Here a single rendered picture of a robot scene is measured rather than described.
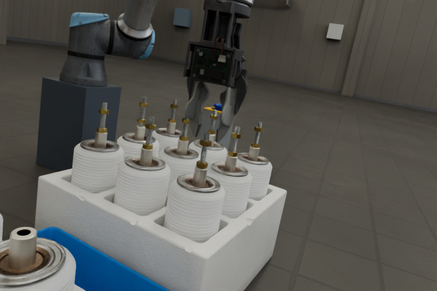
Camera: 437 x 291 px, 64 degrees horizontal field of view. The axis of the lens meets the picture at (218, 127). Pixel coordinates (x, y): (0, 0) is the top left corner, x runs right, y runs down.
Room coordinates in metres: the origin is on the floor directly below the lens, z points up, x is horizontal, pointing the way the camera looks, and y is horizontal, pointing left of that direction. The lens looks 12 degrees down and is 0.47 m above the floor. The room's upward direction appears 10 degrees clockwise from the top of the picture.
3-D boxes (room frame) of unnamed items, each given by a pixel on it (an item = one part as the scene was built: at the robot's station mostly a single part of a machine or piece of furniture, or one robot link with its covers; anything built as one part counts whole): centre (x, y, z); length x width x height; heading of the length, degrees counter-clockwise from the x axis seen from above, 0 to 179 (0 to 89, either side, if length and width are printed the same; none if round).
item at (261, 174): (0.77, -0.09, 0.16); 0.10 x 0.10 x 0.18
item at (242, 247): (0.72, 0.07, 0.09); 0.39 x 0.39 x 0.18; 63
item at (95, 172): (0.67, 0.23, 0.16); 0.10 x 0.10 x 0.18
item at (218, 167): (0.67, -0.04, 0.25); 0.08 x 0.08 x 0.01
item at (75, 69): (1.18, 0.48, 0.35); 0.15 x 0.15 x 0.10
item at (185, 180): (0.56, 0.02, 0.25); 0.08 x 0.08 x 0.01
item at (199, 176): (0.56, 0.02, 0.26); 0.02 x 0.02 x 0.03
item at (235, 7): (0.54, 0.02, 0.48); 0.09 x 0.08 x 0.12; 168
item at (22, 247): (0.29, 0.16, 0.26); 0.02 x 0.02 x 0.03
